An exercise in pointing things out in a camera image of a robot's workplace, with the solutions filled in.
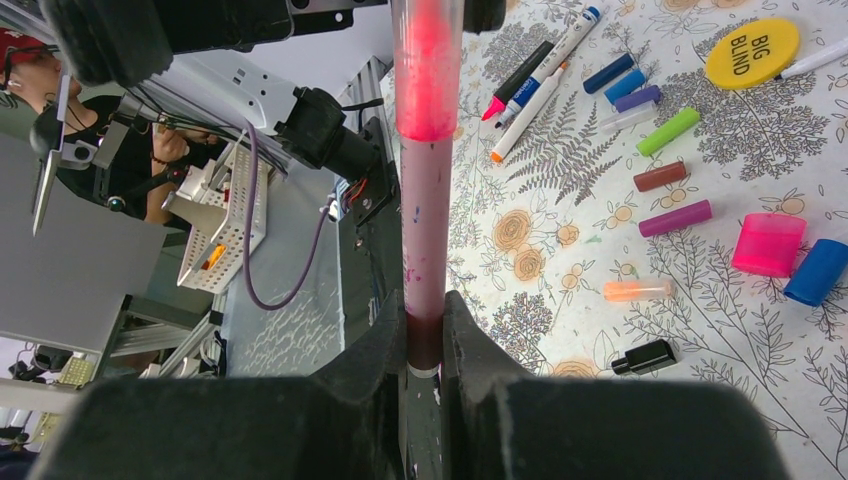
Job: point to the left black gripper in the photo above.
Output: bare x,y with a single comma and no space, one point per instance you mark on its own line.
128,42

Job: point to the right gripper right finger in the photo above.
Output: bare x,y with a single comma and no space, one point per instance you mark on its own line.
502,422

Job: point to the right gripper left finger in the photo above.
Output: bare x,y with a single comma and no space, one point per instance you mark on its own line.
340,422

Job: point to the black pen cap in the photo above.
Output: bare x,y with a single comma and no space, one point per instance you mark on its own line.
645,359

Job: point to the light orange pen cap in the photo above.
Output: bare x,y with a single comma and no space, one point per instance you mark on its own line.
637,291

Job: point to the brown pen cap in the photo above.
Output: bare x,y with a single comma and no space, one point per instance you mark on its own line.
659,177

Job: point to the magenta pen cap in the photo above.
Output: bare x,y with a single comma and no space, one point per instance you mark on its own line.
681,218

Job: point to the orange tip white pen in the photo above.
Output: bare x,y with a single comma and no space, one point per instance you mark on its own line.
527,115

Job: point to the clear pink pen cap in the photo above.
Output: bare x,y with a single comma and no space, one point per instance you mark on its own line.
427,53

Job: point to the pink pen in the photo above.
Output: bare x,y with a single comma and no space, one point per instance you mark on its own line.
425,174

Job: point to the pink highlighter cap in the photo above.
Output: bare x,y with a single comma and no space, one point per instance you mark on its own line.
768,244

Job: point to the blue whiteboard marker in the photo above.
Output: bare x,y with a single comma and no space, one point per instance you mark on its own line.
560,52

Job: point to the black pink highlighter marker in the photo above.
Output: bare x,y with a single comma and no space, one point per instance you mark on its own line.
510,86

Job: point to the blue marker cap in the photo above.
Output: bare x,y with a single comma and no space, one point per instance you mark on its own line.
818,273

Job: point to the green pen cap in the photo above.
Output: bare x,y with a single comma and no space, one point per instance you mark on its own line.
668,131

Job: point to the purple pen cap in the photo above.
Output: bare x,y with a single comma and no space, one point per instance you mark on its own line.
645,95

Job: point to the dark blue pen cap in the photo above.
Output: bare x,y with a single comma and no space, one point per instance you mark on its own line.
608,73

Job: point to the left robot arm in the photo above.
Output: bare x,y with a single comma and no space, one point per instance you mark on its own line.
307,123

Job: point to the person in background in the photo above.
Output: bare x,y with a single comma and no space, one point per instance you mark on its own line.
30,72

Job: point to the white perforated box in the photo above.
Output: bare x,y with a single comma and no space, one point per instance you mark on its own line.
226,222

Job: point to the floral table mat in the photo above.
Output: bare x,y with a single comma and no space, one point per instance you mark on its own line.
534,239

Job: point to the yellow big blind chip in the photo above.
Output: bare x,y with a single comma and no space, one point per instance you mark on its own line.
753,53

